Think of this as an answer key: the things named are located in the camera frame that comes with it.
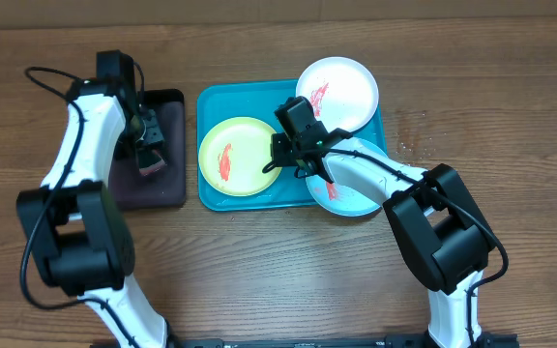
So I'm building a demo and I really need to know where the teal plastic tray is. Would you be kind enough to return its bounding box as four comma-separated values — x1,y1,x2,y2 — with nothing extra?
195,78,388,213

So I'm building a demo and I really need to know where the light blue plate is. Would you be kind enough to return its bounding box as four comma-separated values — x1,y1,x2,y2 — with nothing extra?
305,136,396,218

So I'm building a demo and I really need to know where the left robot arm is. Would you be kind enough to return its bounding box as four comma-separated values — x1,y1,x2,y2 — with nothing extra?
16,50,177,347

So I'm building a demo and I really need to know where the green and red sponge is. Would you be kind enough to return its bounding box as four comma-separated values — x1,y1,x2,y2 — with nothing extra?
136,148,166,176

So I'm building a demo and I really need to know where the white plate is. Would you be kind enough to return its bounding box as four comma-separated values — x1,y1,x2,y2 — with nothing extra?
295,56,379,132

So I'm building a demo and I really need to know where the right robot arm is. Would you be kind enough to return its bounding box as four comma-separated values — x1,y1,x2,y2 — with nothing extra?
263,97,499,347

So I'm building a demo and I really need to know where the black rectangular tray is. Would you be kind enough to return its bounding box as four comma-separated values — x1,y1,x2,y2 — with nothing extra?
108,89,186,211

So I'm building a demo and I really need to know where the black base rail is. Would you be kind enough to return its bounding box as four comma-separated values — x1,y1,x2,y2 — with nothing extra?
89,333,520,348

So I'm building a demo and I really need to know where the yellow-green plate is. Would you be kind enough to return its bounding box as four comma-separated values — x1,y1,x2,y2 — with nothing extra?
198,117,281,197

